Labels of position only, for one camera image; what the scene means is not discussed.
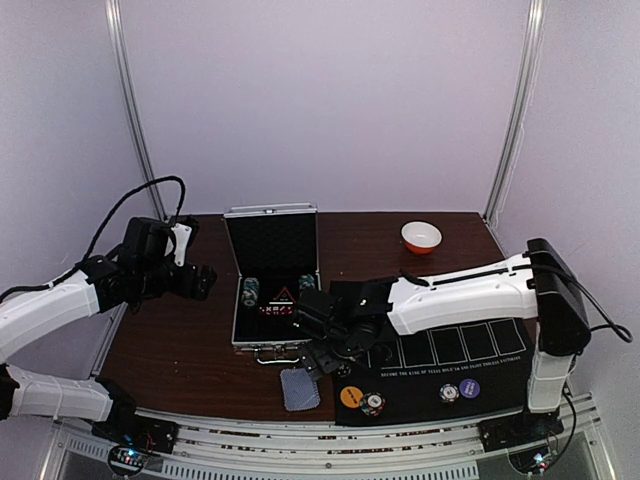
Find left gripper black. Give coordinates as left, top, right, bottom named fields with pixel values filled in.
left=136, top=259, right=216, bottom=301

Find blue playing card deck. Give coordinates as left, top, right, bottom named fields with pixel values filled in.
left=280, top=368, right=320, bottom=412

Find orange big blind button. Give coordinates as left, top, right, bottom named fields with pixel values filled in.
left=339, top=386, right=364, bottom=409

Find purple small blind button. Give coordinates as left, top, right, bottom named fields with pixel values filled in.
left=459, top=378, right=481, bottom=399

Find black 100 poker chip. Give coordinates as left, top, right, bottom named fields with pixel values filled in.
left=336, top=365, right=351, bottom=378

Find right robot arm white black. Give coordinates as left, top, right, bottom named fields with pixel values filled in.
left=292, top=238, right=633, bottom=442

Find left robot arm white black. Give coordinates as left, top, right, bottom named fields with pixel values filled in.
left=1, top=217, right=217, bottom=444

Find right chip stack in case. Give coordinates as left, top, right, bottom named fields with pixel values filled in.
left=298, top=274, right=318, bottom=292

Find chip stack in case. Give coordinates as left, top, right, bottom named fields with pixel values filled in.
left=298, top=274, right=318, bottom=292
left=241, top=277, right=260, bottom=308

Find black triangular all-in button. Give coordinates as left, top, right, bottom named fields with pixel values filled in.
left=269, top=287, right=295, bottom=306

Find red dice row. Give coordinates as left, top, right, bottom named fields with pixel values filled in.
left=259, top=305, right=294, bottom=316

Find left chip stack in case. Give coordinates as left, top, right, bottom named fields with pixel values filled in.
left=241, top=277, right=260, bottom=308

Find aluminium poker case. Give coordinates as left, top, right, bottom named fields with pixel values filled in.
left=223, top=202, right=321, bottom=365

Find orange white bowl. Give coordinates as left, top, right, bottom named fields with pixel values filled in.
left=401, top=221, right=442, bottom=255

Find black poker mat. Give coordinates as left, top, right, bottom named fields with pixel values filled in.
left=333, top=318, right=534, bottom=427

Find left round circuit board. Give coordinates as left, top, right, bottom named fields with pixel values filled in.
left=107, top=445, right=151, bottom=477

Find round circuit board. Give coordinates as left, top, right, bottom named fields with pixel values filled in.
left=107, top=445, right=151, bottom=477
left=508, top=446, right=565, bottom=477

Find right round circuit board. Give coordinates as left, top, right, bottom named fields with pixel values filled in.
left=508, top=446, right=565, bottom=477

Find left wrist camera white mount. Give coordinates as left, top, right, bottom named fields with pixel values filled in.
left=165, top=223, right=196, bottom=267

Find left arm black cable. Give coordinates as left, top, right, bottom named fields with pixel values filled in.
left=0, top=174, right=189, bottom=301

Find right aluminium frame post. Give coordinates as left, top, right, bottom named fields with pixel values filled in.
left=484, top=0, right=546, bottom=228

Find aluminium frame post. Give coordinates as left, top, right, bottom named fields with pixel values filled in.
left=103, top=0, right=166, bottom=219
left=484, top=0, right=546, bottom=228

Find front aluminium rail base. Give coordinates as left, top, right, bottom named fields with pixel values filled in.
left=42, top=392, right=619, bottom=480

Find left aluminium frame post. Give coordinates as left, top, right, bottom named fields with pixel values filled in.
left=103, top=0, right=166, bottom=219

